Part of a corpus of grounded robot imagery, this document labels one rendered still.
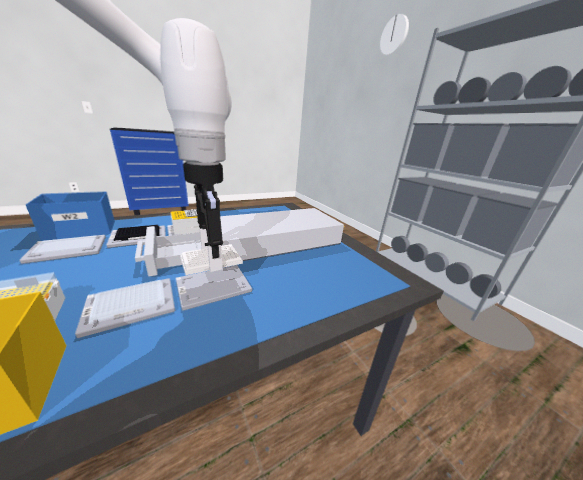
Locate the blue bench mat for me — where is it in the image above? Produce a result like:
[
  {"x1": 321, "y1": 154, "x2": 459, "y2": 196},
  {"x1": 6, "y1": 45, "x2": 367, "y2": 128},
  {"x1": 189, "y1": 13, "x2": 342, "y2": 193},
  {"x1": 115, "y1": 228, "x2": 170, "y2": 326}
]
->
[{"x1": 0, "y1": 227, "x2": 410, "y2": 442}]

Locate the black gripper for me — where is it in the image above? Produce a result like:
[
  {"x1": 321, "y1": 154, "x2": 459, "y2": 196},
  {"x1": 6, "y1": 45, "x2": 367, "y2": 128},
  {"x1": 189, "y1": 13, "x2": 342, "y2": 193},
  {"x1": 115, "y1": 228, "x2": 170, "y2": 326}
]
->
[{"x1": 183, "y1": 162, "x2": 223, "y2": 272}]

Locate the yellow open-top bin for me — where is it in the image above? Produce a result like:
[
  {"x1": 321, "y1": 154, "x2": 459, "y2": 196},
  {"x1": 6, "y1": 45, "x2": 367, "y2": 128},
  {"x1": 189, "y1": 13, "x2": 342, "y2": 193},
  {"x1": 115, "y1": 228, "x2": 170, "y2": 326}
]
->
[{"x1": 0, "y1": 292, "x2": 66, "y2": 435}]

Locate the black multi-well plate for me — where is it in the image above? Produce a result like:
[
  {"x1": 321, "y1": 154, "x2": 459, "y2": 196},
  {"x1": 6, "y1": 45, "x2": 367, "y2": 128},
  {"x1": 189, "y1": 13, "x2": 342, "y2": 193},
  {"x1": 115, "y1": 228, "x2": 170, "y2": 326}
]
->
[{"x1": 114, "y1": 225, "x2": 160, "y2": 241}]

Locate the blue open-top bin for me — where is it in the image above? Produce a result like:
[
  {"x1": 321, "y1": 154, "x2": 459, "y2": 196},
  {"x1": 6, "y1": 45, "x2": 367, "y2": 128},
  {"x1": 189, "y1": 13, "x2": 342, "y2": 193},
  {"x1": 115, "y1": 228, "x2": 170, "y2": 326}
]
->
[{"x1": 25, "y1": 192, "x2": 115, "y2": 241}]

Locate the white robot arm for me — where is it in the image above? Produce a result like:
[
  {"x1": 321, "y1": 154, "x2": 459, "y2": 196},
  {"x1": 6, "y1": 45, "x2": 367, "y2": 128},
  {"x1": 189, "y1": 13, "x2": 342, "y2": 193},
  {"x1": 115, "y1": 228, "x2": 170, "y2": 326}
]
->
[{"x1": 55, "y1": 0, "x2": 231, "y2": 166}]

